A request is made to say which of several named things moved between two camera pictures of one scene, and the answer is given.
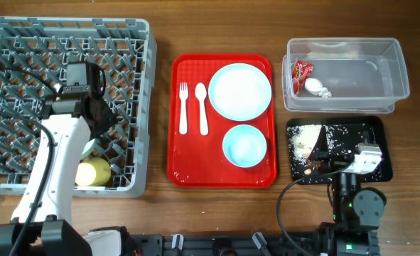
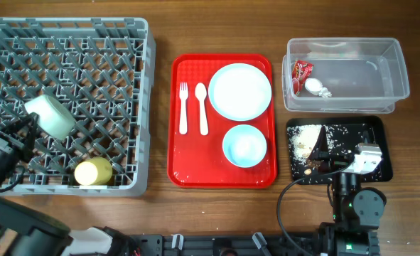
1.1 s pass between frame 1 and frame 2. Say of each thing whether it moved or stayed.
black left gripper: moved
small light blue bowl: stayed
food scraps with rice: stayed
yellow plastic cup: stayed
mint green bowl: moved
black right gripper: stayed
